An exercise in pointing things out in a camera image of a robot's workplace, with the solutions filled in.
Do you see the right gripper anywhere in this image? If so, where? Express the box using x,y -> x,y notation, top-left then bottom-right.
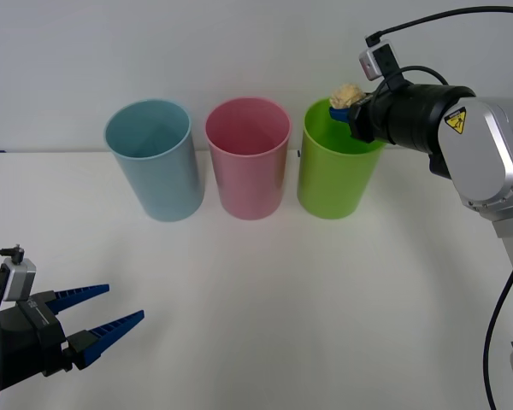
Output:
328,92 -> 386,144

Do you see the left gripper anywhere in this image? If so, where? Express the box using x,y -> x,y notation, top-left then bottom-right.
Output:
0,283 -> 146,388

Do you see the yellowish paper ball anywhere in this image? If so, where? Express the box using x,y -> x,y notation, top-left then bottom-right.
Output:
328,83 -> 366,110

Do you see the green plastic bin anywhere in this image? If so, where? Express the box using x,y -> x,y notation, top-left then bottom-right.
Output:
297,97 -> 388,220

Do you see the pink plastic bin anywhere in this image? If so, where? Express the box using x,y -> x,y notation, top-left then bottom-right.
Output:
203,97 -> 292,221

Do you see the pale blue plastic bin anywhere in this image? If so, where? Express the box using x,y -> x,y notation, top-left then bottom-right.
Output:
103,98 -> 205,222

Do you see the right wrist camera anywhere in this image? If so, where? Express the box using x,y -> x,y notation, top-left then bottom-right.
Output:
358,40 -> 401,82

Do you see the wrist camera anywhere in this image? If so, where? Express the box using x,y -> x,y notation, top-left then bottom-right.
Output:
0,258 -> 38,302
358,40 -> 401,82

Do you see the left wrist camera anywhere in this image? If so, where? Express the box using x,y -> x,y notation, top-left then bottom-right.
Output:
0,258 -> 38,302

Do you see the black left camera cable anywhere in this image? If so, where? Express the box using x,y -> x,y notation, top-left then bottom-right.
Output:
0,243 -> 26,410

